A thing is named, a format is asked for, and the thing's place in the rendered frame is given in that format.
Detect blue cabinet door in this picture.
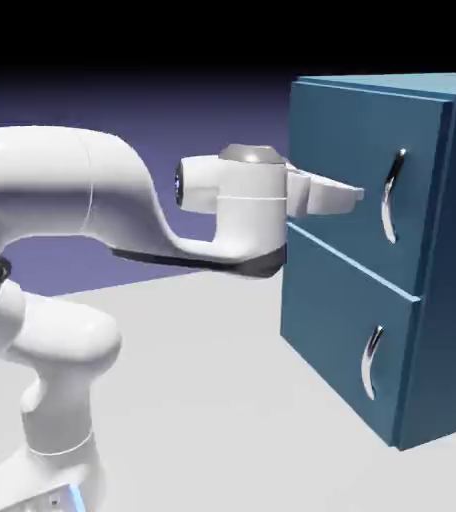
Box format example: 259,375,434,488
279,223,421,450
286,81,456,298

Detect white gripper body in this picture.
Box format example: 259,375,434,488
306,171,366,217

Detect curved silver handle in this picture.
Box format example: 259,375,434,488
360,325,385,401
379,148,408,245

